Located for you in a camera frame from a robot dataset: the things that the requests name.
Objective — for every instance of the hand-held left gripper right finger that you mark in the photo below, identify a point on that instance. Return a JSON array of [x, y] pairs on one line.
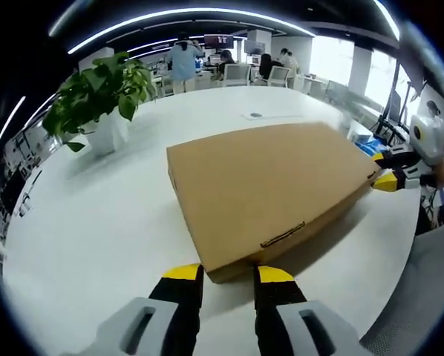
[[277, 304]]

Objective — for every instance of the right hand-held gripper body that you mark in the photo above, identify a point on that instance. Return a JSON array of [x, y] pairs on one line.
[[431, 139]]

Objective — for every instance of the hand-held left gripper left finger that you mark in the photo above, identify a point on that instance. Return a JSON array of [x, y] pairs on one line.
[[181, 304]]

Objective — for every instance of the blue wet wipes soft pack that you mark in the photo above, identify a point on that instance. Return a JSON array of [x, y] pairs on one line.
[[370, 146]]

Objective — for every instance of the brown cardboard shoe box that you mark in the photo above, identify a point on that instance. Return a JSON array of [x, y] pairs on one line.
[[263, 193]]

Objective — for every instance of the black tripod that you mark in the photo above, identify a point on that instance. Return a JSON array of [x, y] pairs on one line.
[[400, 111]]

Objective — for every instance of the grey office chair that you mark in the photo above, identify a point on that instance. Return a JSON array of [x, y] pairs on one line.
[[430, 278]]

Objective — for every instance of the white table socket strip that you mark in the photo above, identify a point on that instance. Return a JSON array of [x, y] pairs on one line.
[[274, 115]]

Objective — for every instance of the white office chair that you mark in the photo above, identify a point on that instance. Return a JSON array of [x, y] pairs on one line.
[[279, 77], [237, 74]]

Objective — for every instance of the green potted plant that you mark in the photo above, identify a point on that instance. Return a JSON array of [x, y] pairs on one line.
[[96, 92]]

